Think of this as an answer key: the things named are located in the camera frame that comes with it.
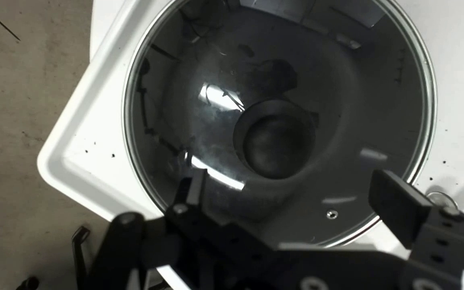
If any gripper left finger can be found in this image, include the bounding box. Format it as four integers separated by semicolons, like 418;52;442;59
87;168;277;290

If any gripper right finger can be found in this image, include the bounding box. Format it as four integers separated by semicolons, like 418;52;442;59
369;169;464;290

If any white tray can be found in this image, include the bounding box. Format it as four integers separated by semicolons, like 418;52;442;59
37;0;464;290

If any glass lid with black knob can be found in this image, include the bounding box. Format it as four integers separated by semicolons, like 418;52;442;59
122;0;438;248

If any small silver metal disc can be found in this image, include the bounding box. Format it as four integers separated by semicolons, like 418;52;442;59
426;191;455;209

